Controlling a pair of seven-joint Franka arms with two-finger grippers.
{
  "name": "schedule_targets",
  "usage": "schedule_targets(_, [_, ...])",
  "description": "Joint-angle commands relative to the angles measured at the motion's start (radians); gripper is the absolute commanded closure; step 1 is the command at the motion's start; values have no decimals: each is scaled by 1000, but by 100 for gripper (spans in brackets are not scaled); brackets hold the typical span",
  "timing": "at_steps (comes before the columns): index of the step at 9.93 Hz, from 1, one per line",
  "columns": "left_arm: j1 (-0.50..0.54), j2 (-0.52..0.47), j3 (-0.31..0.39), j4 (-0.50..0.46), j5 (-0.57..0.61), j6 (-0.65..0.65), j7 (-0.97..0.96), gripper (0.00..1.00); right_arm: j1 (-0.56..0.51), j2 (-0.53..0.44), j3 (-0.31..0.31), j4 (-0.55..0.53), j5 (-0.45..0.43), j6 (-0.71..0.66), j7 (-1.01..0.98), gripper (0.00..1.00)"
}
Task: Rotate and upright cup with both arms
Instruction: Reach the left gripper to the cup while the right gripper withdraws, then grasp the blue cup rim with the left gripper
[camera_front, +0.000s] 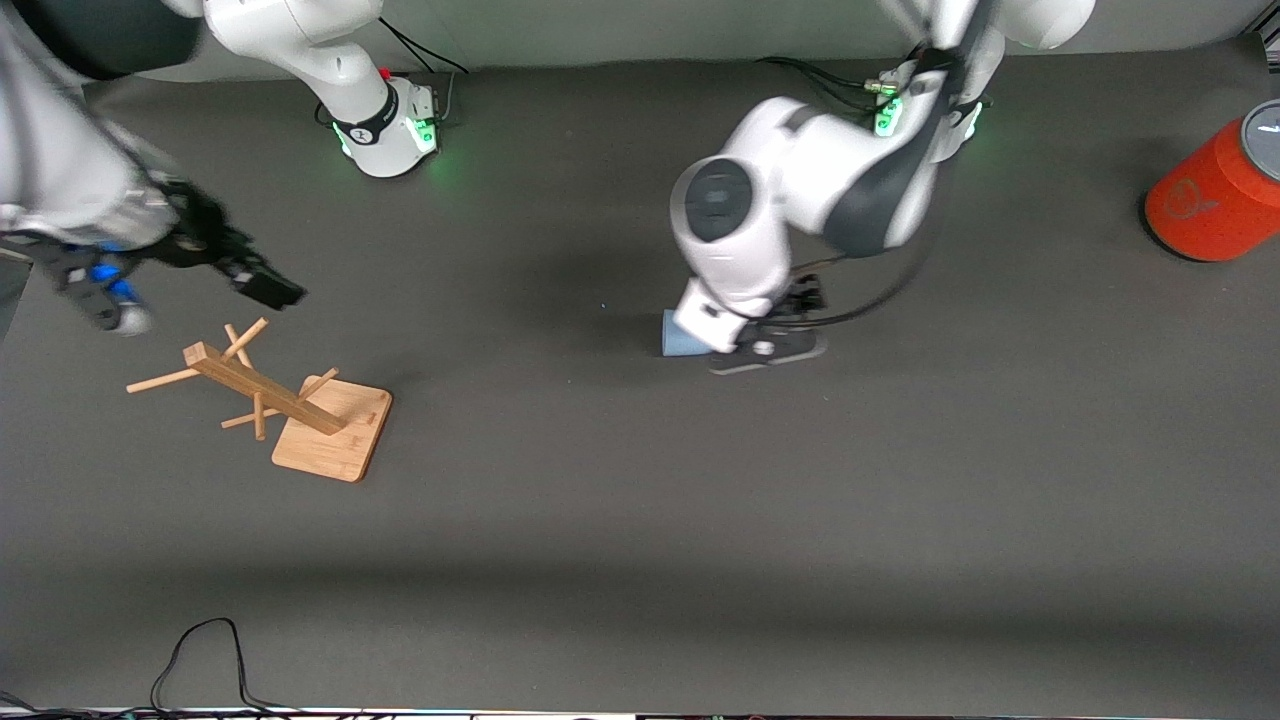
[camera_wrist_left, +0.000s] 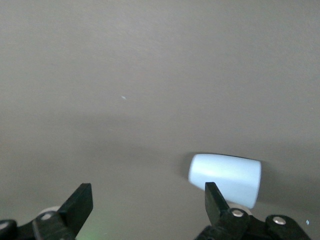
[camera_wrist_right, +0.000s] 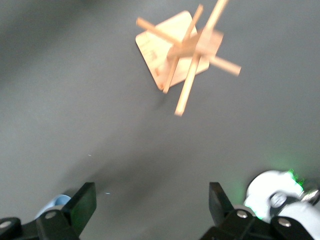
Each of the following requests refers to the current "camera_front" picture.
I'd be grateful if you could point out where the light blue plastic cup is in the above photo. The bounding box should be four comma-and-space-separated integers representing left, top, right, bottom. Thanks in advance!
661, 309, 719, 359

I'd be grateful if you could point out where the wooden cup rack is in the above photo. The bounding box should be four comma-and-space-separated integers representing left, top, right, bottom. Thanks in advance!
126, 317, 394, 484

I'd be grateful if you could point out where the dark gray table mat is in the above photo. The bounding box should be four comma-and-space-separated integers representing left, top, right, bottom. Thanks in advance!
0, 40, 1280, 717

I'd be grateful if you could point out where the orange cylindrical can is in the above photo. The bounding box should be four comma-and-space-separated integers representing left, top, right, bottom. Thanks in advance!
1143, 99, 1280, 264

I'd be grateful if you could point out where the black arm base cable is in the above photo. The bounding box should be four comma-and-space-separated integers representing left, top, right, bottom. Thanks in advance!
753, 56, 883, 113
381, 14, 471, 77

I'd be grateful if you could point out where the looped black cable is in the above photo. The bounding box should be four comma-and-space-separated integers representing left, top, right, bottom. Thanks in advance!
149, 617, 303, 717

